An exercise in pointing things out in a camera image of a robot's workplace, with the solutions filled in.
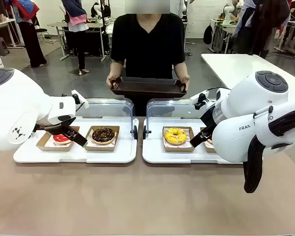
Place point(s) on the person's left hand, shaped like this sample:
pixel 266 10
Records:
pixel 184 82

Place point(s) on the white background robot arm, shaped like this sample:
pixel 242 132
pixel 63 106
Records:
pixel 227 12

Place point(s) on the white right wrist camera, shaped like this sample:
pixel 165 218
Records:
pixel 199 97

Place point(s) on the chocolate sprinkled donut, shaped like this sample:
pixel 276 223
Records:
pixel 98 137

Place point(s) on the large white table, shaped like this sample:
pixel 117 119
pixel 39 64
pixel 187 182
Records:
pixel 236 66

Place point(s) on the white printed paper liner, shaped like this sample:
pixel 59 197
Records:
pixel 50 143
pixel 91 145

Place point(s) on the black office chair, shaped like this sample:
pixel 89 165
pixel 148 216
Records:
pixel 43 30

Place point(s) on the clear plastic dome lid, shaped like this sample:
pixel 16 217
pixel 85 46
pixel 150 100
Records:
pixel 105 108
pixel 172 109

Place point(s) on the small grey stool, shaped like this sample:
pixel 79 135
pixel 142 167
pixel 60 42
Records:
pixel 1 45

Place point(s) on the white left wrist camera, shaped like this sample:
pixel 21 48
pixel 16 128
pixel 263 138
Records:
pixel 81 100

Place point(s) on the person's right hand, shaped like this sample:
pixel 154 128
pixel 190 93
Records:
pixel 112 82

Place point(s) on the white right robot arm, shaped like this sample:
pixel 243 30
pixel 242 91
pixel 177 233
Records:
pixel 236 137

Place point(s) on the desk with white legs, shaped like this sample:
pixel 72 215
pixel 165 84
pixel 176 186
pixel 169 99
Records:
pixel 59 24

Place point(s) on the red glazed donut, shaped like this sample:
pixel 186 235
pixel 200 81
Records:
pixel 60 138

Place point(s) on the person in long black skirt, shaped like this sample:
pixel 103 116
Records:
pixel 32 44

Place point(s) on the white plastic display tray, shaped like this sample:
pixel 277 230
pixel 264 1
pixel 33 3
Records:
pixel 108 156
pixel 157 155

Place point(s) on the dark brown serving tray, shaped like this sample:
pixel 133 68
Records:
pixel 147 87

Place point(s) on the brown cardboard donut box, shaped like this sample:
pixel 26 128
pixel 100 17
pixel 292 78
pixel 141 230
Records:
pixel 177 149
pixel 43 145
pixel 207 149
pixel 100 148

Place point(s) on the person's left forearm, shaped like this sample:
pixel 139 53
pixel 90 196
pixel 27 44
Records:
pixel 181 70

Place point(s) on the purple glazed donut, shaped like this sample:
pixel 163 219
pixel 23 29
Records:
pixel 210 142

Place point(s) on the black hanging backpack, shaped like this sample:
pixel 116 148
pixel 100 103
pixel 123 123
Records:
pixel 208 34

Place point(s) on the person's right forearm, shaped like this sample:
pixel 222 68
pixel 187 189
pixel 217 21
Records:
pixel 116 69

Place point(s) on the person in pink blue top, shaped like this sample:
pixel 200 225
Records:
pixel 77 49

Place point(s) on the person with long dark hair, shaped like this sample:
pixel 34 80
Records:
pixel 265 29

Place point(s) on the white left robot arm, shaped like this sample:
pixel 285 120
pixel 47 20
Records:
pixel 14 103

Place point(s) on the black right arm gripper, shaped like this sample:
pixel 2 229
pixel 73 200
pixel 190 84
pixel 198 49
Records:
pixel 209 118

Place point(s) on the yellow sprinkled donut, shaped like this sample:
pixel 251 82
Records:
pixel 169 137

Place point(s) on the white cluttered side table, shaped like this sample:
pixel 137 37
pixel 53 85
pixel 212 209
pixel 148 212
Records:
pixel 2 23

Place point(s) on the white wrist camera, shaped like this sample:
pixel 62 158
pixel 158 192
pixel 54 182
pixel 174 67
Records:
pixel 199 97
pixel 81 100

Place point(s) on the person in black shirt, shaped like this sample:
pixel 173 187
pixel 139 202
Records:
pixel 147 49

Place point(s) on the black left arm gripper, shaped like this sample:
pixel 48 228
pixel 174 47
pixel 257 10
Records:
pixel 54 126

